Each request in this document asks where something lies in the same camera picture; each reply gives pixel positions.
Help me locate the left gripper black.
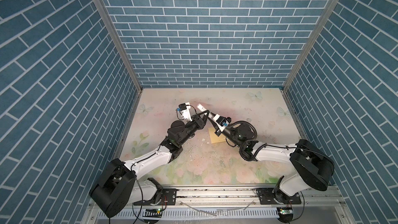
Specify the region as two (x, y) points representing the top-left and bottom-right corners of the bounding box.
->
(177, 110), (209, 147)

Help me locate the white glue stick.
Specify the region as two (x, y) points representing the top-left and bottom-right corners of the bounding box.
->
(197, 104), (207, 112)

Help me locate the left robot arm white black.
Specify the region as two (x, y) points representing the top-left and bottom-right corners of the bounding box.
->
(89, 110), (210, 218)

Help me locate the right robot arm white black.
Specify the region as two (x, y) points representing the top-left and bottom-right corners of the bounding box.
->
(208, 113), (334, 204)

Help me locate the left controller board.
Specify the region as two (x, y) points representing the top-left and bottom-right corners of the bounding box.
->
(143, 209), (163, 219)

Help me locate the controller board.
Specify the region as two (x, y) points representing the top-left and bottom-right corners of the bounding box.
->
(278, 207), (294, 215)
(143, 209), (163, 219)

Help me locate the right controller board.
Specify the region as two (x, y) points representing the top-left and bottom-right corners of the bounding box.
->
(278, 207), (294, 215)

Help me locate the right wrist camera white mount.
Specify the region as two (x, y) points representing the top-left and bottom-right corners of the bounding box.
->
(217, 116), (232, 125)

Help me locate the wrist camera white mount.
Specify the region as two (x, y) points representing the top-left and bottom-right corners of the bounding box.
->
(217, 116), (232, 125)
(176, 102), (192, 121)

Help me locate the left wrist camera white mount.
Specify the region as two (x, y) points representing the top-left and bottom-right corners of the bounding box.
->
(176, 102), (192, 121)

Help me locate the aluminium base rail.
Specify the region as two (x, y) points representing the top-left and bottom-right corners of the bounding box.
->
(124, 184), (346, 208)

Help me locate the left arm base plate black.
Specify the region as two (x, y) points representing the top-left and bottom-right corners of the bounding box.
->
(130, 188), (177, 206)

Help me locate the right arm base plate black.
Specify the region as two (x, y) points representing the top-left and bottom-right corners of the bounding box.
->
(256, 188), (302, 205)

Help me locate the white slotted cable duct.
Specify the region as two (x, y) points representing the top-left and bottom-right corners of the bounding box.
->
(96, 207), (280, 220)

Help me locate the left aluminium corner post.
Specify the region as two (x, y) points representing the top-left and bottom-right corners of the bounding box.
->
(80, 0), (143, 92)

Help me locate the aluminium corner post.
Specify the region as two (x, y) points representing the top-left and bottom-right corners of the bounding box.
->
(80, 0), (143, 92)
(282, 0), (339, 94)

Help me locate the right aluminium corner post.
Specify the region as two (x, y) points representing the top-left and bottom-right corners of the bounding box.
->
(282, 0), (339, 94)

